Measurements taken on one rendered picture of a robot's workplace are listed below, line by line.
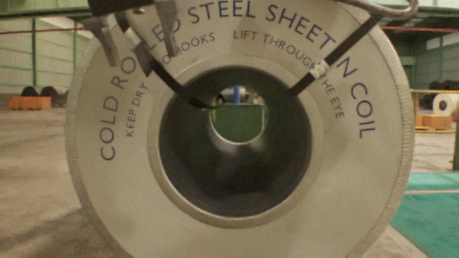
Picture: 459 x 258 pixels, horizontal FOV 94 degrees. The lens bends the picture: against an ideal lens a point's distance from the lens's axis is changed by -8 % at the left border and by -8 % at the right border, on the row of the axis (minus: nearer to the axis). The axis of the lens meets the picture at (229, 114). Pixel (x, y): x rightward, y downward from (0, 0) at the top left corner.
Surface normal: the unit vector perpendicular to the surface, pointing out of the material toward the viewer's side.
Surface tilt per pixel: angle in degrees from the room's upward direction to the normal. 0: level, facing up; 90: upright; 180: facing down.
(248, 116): 90
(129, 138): 90
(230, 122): 90
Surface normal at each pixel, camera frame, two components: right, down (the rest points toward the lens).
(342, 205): -0.05, 0.07
